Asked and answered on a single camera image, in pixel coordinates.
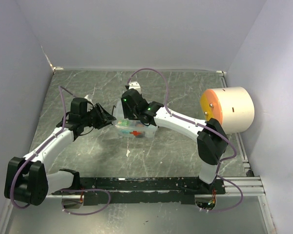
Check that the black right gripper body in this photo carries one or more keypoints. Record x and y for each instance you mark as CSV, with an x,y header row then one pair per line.
x,y
129,113

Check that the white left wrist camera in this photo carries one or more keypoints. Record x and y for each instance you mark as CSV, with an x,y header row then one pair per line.
x,y
89,97

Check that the clear plastic medicine box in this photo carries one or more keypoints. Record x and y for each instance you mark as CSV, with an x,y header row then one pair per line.
x,y
136,129

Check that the round pastel drawer cabinet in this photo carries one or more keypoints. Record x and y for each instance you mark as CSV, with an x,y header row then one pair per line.
x,y
231,106

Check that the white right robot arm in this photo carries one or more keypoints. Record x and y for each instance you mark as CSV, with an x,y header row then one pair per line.
x,y
209,135

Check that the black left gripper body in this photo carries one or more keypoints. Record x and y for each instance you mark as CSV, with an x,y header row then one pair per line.
x,y
93,118

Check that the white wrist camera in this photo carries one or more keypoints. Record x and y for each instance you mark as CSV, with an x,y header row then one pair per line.
x,y
89,97
135,85

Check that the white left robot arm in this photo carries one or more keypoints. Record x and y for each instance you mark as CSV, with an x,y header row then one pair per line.
x,y
27,180

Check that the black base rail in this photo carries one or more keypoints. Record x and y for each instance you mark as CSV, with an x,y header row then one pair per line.
x,y
140,197

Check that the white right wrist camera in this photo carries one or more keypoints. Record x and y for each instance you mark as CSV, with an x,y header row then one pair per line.
x,y
135,85

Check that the green ointment sachet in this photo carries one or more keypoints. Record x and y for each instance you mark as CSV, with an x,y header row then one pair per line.
x,y
123,123

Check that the aluminium frame rail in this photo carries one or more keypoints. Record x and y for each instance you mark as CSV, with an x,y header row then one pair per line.
x,y
230,186

